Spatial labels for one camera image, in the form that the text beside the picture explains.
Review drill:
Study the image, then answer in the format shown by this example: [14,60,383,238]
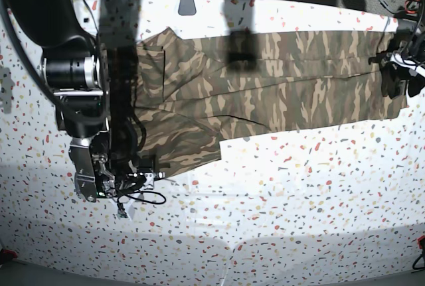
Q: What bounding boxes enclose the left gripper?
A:
[368,40,425,99]

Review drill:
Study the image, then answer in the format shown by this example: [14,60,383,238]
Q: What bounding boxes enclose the red clamp left corner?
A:
[0,249,17,265]

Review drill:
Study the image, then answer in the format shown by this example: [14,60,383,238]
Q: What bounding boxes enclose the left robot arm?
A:
[375,0,424,99]

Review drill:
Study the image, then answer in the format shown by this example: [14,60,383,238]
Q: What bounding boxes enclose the camouflage T-shirt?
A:
[133,29,407,176]

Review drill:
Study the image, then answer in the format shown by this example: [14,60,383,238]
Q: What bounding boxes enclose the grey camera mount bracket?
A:
[178,0,197,16]

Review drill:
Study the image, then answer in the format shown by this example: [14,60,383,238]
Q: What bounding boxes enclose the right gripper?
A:
[69,136,171,202]

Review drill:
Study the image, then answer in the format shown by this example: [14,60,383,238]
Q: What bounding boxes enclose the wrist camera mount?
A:
[114,190,144,222]
[390,53,425,77]

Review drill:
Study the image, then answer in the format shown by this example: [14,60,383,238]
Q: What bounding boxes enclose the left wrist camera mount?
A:
[390,53,425,77]

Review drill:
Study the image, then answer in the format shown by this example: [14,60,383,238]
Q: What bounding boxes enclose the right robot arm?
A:
[1,0,165,202]

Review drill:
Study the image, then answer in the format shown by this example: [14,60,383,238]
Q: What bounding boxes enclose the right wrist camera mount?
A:
[114,190,144,222]

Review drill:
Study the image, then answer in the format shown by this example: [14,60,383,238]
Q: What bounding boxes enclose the red clamp corner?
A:
[412,236,425,271]
[0,249,17,265]

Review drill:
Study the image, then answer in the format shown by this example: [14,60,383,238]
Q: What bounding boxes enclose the red clamp right corner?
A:
[412,236,425,271]

